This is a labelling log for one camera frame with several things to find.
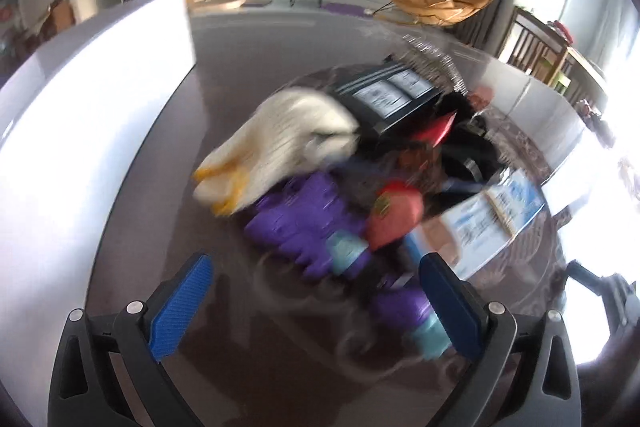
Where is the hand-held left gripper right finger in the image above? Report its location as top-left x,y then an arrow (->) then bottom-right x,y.
419,253 -> 581,427

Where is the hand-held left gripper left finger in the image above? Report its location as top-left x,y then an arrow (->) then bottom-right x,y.
47,252 -> 213,427

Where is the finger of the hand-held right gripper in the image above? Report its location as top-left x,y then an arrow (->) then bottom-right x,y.
566,260 -> 606,295

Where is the black box with white pictures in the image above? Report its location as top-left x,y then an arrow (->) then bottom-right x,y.
332,62 -> 446,140

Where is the dark patterned glass desktop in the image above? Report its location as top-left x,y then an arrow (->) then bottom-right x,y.
82,9 -> 616,427

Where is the purple bottle with teal cap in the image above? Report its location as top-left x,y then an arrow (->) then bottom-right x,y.
244,171 -> 373,282
372,282 -> 453,360

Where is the blue and white packet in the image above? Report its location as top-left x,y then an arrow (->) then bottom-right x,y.
402,168 -> 547,280

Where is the red toy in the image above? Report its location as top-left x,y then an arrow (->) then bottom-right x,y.
364,181 -> 426,253

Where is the black bag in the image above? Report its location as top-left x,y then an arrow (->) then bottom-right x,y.
435,92 -> 508,208

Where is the small red packet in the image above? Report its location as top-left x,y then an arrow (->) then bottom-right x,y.
410,111 -> 460,148

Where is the white knitted glove yellow trim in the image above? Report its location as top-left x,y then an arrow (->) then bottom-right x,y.
192,88 -> 361,215

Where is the wooden side table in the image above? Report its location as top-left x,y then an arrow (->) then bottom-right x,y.
547,44 -> 608,100

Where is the dark wooden chair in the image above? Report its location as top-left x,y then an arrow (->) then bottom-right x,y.
500,6 -> 568,82

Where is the red cloth item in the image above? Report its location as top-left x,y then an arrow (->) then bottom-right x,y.
547,21 -> 576,45

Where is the brown wooden cabinet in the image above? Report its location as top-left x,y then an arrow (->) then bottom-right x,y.
40,0 -> 76,38

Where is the purple floor mat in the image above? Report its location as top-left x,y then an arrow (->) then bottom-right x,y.
320,2 -> 371,18

